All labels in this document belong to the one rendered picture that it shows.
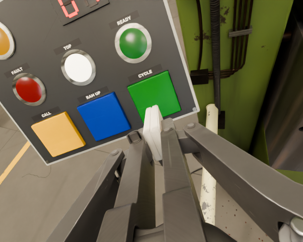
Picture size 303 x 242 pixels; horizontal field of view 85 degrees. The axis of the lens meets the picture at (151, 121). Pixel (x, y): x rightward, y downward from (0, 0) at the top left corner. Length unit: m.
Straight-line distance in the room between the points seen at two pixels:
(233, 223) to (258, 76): 0.85
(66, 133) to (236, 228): 1.07
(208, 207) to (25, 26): 0.59
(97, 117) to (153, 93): 0.11
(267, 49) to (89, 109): 0.50
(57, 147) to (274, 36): 0.59
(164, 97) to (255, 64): 0.40
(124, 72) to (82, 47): 0.08
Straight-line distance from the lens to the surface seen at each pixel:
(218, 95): 0.68
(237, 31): 0.54
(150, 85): 0.28
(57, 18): 0.33
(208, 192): 0.58
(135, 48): 0.29
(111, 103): 0.30
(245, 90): 0.70
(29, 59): 0.35
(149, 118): 0.16
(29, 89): 0.36
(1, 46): 0.37
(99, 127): 0.32
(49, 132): 0.37
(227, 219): 1.21
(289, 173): 0.85
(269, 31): 0.57
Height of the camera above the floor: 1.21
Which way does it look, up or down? 49 degrees down
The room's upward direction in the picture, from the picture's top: 30 degrees counter-clockwise
